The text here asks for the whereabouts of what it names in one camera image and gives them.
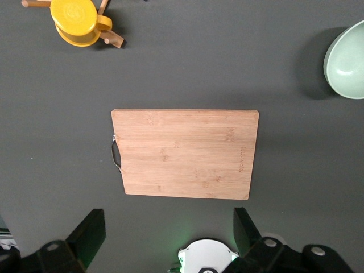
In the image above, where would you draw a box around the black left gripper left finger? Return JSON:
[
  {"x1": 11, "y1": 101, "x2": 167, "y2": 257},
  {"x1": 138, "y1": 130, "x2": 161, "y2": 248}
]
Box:
[{"x1": 0, "y1": 209, "x2": 106, "y2": 273}]

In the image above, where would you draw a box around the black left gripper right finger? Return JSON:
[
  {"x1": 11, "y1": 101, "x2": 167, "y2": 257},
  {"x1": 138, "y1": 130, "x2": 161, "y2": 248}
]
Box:
[{"x1": 224, "y1": 207, "x2": 355, "y2": 273}]

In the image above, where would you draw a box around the wooden cutting board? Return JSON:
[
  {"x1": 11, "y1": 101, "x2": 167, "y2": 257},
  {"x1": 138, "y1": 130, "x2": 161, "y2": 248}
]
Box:
[{"x1": 110, "y1": 109, "x2": 260, "y2": 201}]

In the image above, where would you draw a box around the wooden mug rack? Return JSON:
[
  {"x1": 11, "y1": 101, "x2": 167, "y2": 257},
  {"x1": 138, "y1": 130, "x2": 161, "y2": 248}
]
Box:
[{"x1": 21, "y1": 0, "x2": 126, "y2": 49}]

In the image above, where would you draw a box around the light green bowl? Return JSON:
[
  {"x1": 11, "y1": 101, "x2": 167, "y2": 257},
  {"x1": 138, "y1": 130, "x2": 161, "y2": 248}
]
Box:
[{"x1": 323, "y1": 19, "x2": 364, "y2": 100}]

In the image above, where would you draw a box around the yellow mug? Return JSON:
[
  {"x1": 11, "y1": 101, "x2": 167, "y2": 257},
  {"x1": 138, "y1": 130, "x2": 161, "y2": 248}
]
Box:
[{"x1": 50, "y1": 0, "x2": 113, "y2": 48}]

